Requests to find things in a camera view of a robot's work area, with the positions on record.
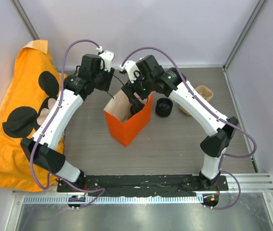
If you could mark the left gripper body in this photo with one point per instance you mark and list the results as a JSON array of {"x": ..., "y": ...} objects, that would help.
[{"x": 103, "y": 79}]

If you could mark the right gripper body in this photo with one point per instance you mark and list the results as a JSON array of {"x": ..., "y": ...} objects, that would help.
[{"x": 140, "y": 87}]

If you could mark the orange paper bag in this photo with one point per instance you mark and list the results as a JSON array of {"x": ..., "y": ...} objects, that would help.
[{"x": 122, "y": 124}]

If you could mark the brown pulp cup carrier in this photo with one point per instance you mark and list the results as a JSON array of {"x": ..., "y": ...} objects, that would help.
[{"x": 205, "y": 92}]

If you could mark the black plastic cup lid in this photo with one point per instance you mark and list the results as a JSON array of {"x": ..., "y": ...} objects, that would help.
[{"x": 134, "y": 110}]

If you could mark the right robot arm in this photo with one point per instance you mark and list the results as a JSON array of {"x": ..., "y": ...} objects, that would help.
[{"x": 147, "y": 76}]

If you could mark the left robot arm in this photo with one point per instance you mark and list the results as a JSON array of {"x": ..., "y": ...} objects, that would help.
[{"x": 95, "y": 72}]

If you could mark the orange cartoon mouse cloth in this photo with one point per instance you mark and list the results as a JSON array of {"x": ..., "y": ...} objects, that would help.
[{"x": 28, "y": 100}]

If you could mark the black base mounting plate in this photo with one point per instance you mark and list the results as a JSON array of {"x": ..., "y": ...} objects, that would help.
[{"x": 151, "y": 185}]

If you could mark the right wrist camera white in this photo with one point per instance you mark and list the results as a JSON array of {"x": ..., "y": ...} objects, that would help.
[{"x": 131, "y": 69}]

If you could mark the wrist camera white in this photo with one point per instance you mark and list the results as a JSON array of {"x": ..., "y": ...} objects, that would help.
[
  {"x": 107, "y": 57},
  {"x": 131, "y": 69}
]

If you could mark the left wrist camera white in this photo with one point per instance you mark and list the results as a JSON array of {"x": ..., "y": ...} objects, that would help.
[{"x": 107, "y": 57}]

